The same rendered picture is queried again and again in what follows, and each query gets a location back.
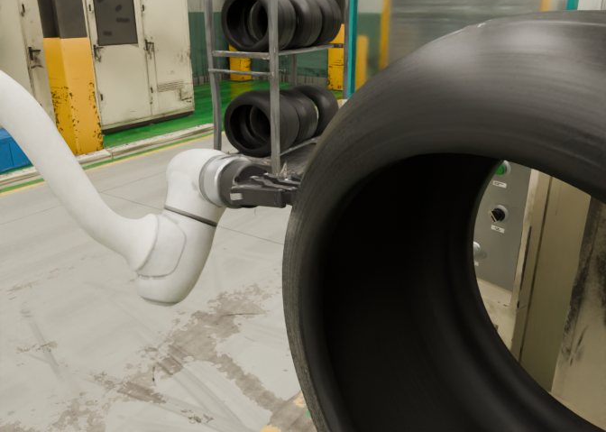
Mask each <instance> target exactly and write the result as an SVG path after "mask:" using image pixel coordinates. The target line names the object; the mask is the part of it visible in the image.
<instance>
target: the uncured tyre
mask: <svg viewBox="0 0 606 432"><path fill-rule="evenodd" d="M448 34H450V33H448ZM448 34H447V35H448ZM445 36H446V35H445ZM445 36H442V37H440V38H438V39H436V40H434V41H432V42H430V43H428V44H426V45H424V46H422V47H420V48H418V49H417V50H415V51H412V52H411V53H410V54H408V55H406V56H404V57H402V58H400V59H399V60H396V61H395V62H393V63H391V64H390V65H389V66H388V67H386V68H385V69H383V70H381V71H380V72H378V73H377V74H376V75H374V76H373V77H372V78H370V79H369V80H368V81H367V82H365V83H364V84H363V85H362V86H361V87H360V88H359V89H358V90H356V91H355V92H354V93H353V94H352V95H351V96H350V97H349V99H348V100H347V101H346V102H345V103H344V104H343V105H342V106H341V108H340V109H339V110H338V111H337V113H336V114H335V115H334V117H333V118H332V120H331V121H330V122H329V124H328V125H327V127H326V129H325V130H324V131H323V133H322V134H321V136H320V138H319V140H318V141H317V144H316V146H315V148H314V150H313V151H312V153H311V155H310V157H309V160H308V164H307V166H306V168H305V170H304V173H303V176H302V179H301V181H300V184H299V187H298V192H297V195H296V196H295V199H294V202H293V205H292V209H291V211H290V215H289V221H288V225H287V230H286V234H285V240H284V247H283V256H282V276H281V281H282V301H283V311H284V318H285V325H286V331H287V336H288V341H289V349H290V353H291V357H292V361H293V364H294V368H295V371H296V375H297V377H298V383H299V386H300V389H301V391H302V394H303V397H304V400H305V402H306V404H307V407H308V411H309V414H310V416H311V418H312V420H313V422H314V425H315V427H316V430H317V432H606V431H605V430H603V429H601V428H600V427H597V426H595V425H594V424H592V423H591V422H589V421H587V420H586V419H584V418H582V417H580V416H579V415H577V414H575V413H574V412H572V411H571V410H570V409H569V408H567V407H566V406H565V405H563V404H562V403H561V402H559V401H558V400H556V399H555V398H554V397H553V396H552V395H550V394H549V393H548V392H547V391H546V390H544V389H543V388H542V387H541V386H540V385H539V384H538V383H537V382H536V381H535V380H534V379H533V378H532V377H531V376H530V375H529V374H528V373H527V372H526V371H525V369H524V368H523V367H522V366H521V365H520V364H519V362H518V361H517V360H516V358H515V357H514V356H513V355H512V353H511V352H510V350H509V349H508V347H507V346H506V345H505V344H504V342H503V341H502V339H501V338H500V335H499V334H498V332H497V330H496V328H495V327H494V325H493V323H492V322H491V319H490V317H489V314H488V312H487V310H486V307H485V306H484V303H483V300H482V296H481V292H480V290H479V286H478V282H477V279H476V274H475V268H474V260H473V234H474V227H475V221H476V217H477V213H478V209H479V206H480V204H481V201H482V197H483V194H484V192H485V190H486V189H487V187H488V185H489V183H490V181H491V179H492V177H493V176H494V174H495V173H496V171H497V170H498V168H499V167H500V166H501V164H502V163H503V162H504V161H510V162H514V163H517V164H519V165H522V166H526V167H528V168H531V169H533V170H538V171H540V172H543V173H545V174H547V175H549V176H552V177H554V178H556V179H560V180H562V181H563V182H565V183H567V184H569V185H571V186H573V187H575V188H578V189H580V190H581V191H583V192H585V193H587V194H588V195H590V196H592V197H594V198H596V199H598V200H599V201H601V202H602V203H603V204H605V205H606V10H561V11H545V12H536V13H528V14H516V15H512V16H506V17H501V18H500V19H498V20H496V21H494V22H492V23H490V24H488V25H486V26H482V27H478V28H474V29H471V30H467V31H463V32H458V33H455V34H452V35H449V36H446V37H445Z"/></svg>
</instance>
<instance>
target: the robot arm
mask: <svg viewBox="0 0 606 432"><path fill-rule="evenodd" d="M0 125H2V126H3V127H4V129H5V130H6V131H7V132H8V133H9V134H10V135H11V136H12V137H13V138H14V139H15V141H16V142H17V143H18V145H19V146H20V147H21V149H22V150H23V152H24V153H25V154H26V156H27V157H28V159H29V160H30V161H31V163H32V164H33V166H34V167H35V168H36V170H37V171H38V172H39V173H40V174H41V176H42V177H43V179H44V180H45V181H46V183H47V184H48V186H49V187H50V189H51V190H52V191H53V193H54V194H55V195H56V197H57V198H58V200H59V201H60V203H61V204H62V205H63V206H64V207H65V208H66V210H67V211H68V212H69V214H70V215H71V217H72V218H73V219H74V220H75V222H76V223H77V224H78V225H79V226H80V227H81V228H82V229H83V230H84V231H85V232H86V233H87V234H88V235H89V236H90V237H91V238H93V239H94V240H95V241H97V242H98V243H100V244H102V245H103V246H105V247H106V248H108V249H110V250H112V251H114V252H116V253H119V254H121V255H122V256H123V257H124V258H125V259H126V261H127V263H128V266H129V268H130V269H131V270H133V271H136V272H137V274H136V278H135V285H136V288H137V291H138V294H139V295H140V296H141V297H142V299H143V300H144V301H146V302H147V303H150V304H153V305H157V306H164V307H170V306H174V305H176V304H178V303H179V302H181V301H183V300H184V299H185V298H186V297H187V296H188V294H189V293H190V292H191V291H192V290H193V288H194V287H195V285H196V284H197V281H198V279H199V277H200V275H201V273H202V271H203V269H204V267H205V265H206V262H207V259H208V256H209V254H210V251H211V248H212V245H213V241H214V236H215V232H216V227H217V225H218V223H219V220H220V218H221V216H222V215H223V213H224V212H225V210H226V208H231V209H240V208H243V207H244V208H255V207H257V206H261V207H278V208H284V207H286V205H290V206H292V205H293V202H294V199H295V196H296V195H297V192H298V187H299V184H300V181H301V179H302V177H301V176H299V175H298V174H297V173H295V172H293V173H291V174H290V175H288V178H287V179H284V178H283V177H282V176H275V175H274V174H272V173H268V172H267V170H266V169H264V168H263V166H262V165H260V164H258V163H255V162H251V161H249V160H248V159H246V158H244V157H241V156H240V157H238V156H232V155H228V154H225V153H223V152H220V151H217V150H212V149H193V150H187V151H184V152H181V153H179V154H178V155H176V156H175V157H174V158H173V159H172V160H171V161H170V163H169V165H168V167H167V171H166V180H167V184H168V193H167V198H166V202H165V205H164V209H163V210H162V212H161V214H160V215H153V214H149V215H147V216H145V217H143V218H140V219H129V218H125V217H122V216H119V215H118V214H116V213H115V212H114V211H112V210H111V209H110V208H109V207H108V206H107V205H106V203H105V202H104V201H103V199H102V198H101V197H100V196H99V195H98V193H97V192H96V189H95V188H94V186H93V185H92V183H91V182H90V180H89V178H88V177H87V175H86V173H85V172H84V171H83V169H82V168H81V166H80V165H79V163H78V161H77V159H76V158H75V156H74V155H73V153H72V151H71V150H70V148H69V147H68V145H67V144H66V142H65V141H64V139H63V138H62V136H61V134H60V132H59V131H58V129H57V128H56V126H55V125H54V123H53V122H52V121H51V119H50V118H49V116H48V115H47V113H46V112H45V111H44V110H43V108H42V107H41V105H40V104H39V103H38V102H37V101H36V100H35V99H34V97H33V96H32V95H31V94H30V93H29V92H28V91H27V90H26V89H24V88H23V87H22V86H21V85H20V84H18V83H17V82H16V81H15V80H13V79H12V78H10V77H9V76H8V75H6V74H5V73H4V72H3V71H1V70H0ZM166 209H167V210H166Z"/></svg>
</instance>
